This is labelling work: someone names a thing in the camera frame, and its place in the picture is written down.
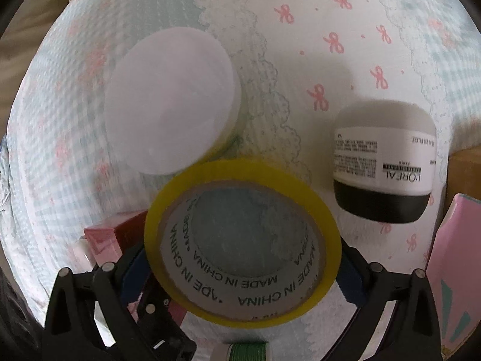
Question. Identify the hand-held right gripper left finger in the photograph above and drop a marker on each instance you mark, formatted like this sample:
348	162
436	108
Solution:
132	276

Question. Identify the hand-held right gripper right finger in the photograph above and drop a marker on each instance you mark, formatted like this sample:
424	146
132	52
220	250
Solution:
351	278

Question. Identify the yellow tape roll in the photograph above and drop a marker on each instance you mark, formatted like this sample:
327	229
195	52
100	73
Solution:
242	243

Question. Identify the red and pink box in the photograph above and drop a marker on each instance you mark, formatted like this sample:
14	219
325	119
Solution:
112	240

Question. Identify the pink box with teal print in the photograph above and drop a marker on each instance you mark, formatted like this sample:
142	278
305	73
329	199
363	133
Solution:
454	270

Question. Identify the white jar with black lid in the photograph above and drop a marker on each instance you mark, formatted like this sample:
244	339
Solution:
384	161

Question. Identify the green thread spool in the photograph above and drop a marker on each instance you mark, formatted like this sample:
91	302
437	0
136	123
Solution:
246	351

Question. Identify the brown cardboard box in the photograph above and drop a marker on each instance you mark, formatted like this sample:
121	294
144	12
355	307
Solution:
464	173

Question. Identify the white lid round jar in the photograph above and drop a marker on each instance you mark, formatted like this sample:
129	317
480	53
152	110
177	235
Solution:
171	101

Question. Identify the bow print bed sheet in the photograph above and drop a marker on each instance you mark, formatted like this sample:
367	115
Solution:
300	64

